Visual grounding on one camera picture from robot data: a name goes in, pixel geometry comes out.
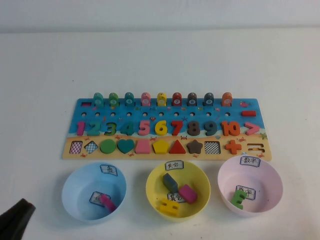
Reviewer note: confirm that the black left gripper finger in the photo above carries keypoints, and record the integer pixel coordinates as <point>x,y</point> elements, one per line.
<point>20,207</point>
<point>28,213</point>

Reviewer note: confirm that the green number three piece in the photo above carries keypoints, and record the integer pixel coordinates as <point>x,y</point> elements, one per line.
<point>236,200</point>

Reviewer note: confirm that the slate number nine piece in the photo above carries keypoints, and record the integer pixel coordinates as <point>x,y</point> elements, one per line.
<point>213,127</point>

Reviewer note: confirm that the teal heart piece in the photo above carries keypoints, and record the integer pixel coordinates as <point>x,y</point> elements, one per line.
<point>126,146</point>

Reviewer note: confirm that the pink number five piece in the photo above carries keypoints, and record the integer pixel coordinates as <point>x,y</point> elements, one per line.
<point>143,128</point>

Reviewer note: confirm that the teal number four piece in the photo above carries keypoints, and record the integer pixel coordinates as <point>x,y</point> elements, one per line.
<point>129,128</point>

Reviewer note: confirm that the red number seven piece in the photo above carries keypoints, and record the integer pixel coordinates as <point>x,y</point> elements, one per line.
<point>178,128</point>

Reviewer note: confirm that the dark grey block piece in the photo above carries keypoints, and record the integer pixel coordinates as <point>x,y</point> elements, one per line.
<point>170,182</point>

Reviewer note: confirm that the pale pink plastic bowl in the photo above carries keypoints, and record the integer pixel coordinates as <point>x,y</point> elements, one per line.
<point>272,185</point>

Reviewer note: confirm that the slate fish peg number nine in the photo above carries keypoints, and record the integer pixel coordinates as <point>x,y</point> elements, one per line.
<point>208,97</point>

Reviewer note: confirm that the magenta number one piece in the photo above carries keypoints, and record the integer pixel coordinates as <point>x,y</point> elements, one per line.
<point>80,128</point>

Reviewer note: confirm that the yellow number six piece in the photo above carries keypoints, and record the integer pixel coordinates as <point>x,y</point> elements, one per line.
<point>163,130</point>

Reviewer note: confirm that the colourful wooden puzzle board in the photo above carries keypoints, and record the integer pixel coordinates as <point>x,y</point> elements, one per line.
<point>250,105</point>

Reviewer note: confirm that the brown number eight piece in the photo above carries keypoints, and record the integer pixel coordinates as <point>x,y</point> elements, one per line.
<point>193,128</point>

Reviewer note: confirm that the yellow fish peg number six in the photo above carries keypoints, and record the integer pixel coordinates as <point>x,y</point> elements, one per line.
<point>161,97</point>

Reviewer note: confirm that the red fish peg number seven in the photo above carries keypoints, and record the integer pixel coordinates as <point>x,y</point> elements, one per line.
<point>177,96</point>

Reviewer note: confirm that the red minus sign piece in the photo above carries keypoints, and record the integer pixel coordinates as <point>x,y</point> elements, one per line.
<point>248,113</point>

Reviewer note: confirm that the brown star piece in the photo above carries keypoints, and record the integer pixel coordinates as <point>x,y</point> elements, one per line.
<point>194,147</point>

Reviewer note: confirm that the orange plus sign piece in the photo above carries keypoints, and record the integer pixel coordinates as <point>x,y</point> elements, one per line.
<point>233,147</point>

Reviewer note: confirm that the pink greater-than sign piece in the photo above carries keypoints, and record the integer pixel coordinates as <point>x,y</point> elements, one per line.
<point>256,128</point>

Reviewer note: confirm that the magenta block piece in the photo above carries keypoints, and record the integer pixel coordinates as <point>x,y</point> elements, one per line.
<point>187,193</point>

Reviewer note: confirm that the light blue plastic bowl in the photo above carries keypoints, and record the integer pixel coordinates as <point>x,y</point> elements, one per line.
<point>75,195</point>

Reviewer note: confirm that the turquoise fish peg number two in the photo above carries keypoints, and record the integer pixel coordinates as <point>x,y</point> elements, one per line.
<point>98,97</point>

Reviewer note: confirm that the yellow equals sign piece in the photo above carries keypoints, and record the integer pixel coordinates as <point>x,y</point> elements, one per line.
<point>167,206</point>

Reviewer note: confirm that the pink fish peg number five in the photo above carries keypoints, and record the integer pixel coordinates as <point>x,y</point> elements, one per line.
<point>145,96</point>

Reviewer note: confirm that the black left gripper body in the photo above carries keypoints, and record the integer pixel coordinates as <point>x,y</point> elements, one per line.
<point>10,228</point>

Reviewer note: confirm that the orange fish peg number ten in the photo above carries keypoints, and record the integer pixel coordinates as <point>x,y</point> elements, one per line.
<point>227,96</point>

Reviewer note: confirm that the yellow plastic bowl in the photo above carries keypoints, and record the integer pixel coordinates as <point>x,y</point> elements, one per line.
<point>200,180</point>

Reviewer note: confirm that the magenta fish peg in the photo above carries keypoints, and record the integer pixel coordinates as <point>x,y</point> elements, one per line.
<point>108,202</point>

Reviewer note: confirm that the green circle piece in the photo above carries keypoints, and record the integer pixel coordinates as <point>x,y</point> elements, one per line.
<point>108,146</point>

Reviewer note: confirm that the teal fish peg number four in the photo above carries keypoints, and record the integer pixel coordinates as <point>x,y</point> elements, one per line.
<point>128,96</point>

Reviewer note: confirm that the yellow pentagon piece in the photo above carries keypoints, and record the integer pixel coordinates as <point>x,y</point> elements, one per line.
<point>160,147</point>

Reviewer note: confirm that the orange number ten piece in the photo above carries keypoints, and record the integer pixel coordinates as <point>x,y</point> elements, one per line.
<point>224,128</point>

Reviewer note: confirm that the pink trapezoid piece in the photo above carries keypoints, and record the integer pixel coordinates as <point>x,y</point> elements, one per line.
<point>142,147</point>

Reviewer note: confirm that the red triangle piece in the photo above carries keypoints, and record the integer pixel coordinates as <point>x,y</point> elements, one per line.
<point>177,149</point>

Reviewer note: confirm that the brown fish peg number eight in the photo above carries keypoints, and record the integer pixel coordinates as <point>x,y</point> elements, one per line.
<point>192,97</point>

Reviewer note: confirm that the green fish peg number three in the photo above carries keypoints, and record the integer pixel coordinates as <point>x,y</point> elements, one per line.
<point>113,97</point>

